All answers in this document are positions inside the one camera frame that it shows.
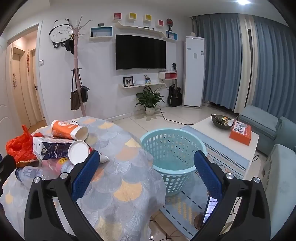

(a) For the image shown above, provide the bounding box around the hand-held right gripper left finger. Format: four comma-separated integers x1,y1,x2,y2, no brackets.
24,149,101,241

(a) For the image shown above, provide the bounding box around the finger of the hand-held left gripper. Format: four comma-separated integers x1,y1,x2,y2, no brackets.
0,153,17,186

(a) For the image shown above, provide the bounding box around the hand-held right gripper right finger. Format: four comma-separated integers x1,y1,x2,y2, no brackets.
193,149,272,241

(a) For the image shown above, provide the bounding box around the clear plastic bottle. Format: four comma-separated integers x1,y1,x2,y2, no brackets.
15,159,75,184

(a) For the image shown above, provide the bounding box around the red plastic bag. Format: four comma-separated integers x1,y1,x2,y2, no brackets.
6,125,37,163

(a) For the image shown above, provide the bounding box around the white paper cup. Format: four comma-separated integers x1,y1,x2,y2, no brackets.
68,140,110,165

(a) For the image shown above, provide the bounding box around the light blue plastic basket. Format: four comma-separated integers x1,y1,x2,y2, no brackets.
140,128,207,197

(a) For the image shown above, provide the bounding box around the blue and white milk carton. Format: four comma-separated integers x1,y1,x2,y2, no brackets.
32,136,77,161

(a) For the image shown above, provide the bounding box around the orange paper cup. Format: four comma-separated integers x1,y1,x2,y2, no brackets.
50,120,89,141

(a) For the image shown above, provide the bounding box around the white coffee table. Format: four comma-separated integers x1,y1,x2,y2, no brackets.
192,115,259,179

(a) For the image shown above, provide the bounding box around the orange tissue box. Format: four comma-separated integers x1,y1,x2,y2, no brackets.
229,120,252,146

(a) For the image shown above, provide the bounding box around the dark bowl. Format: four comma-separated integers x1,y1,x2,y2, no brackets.
211,114,235,130

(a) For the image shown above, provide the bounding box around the brown tote bag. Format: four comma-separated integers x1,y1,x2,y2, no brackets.
70,69,82,111

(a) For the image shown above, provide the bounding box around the teal sofa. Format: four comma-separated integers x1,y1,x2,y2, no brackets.
238,105,296,232

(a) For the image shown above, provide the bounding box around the white door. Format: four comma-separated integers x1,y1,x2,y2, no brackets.
30,49,46,121

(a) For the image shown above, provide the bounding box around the small black bag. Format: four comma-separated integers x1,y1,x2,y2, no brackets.
80,86,90,103

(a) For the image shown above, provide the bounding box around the black guitar bag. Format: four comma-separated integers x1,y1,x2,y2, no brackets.
167,62,182,107

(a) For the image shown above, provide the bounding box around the potted green plant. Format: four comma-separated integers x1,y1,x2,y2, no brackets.
135,88,162,116

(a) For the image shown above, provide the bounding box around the white refrigerator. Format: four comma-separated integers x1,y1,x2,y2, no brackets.
183,35,206,107

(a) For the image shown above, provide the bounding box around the blue curtain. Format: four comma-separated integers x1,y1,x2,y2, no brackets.
251,17,296,121
193,14,243,114

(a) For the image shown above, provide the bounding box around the beige curtain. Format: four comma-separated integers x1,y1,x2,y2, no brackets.
233,16,258,114

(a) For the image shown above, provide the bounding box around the pink coat rack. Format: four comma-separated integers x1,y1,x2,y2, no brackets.
69,15,93,117

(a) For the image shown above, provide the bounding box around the black hat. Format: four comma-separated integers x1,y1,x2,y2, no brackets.
65,38,75,55

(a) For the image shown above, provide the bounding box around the blue-lined white box shelf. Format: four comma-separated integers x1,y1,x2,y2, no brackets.
90,27,114,41

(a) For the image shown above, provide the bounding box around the small blue box shelf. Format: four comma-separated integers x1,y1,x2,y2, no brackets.
162,30,178,41

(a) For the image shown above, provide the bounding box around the black floor cable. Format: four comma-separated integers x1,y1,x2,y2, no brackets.
157,105,195,126

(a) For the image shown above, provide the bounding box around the white low wall shelf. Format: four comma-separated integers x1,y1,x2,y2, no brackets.
119,82,168,90

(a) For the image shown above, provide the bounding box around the red and white wall box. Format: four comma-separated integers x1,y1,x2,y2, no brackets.
158,71,177,81

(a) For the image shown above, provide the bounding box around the black wall television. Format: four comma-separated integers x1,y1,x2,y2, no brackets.
115,34,167,70

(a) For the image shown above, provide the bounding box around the panda wall clock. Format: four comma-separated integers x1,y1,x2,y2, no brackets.
49,19,71,48

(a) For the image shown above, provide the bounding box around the white curved wall shelf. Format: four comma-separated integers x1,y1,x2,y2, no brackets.
117,21,167,37

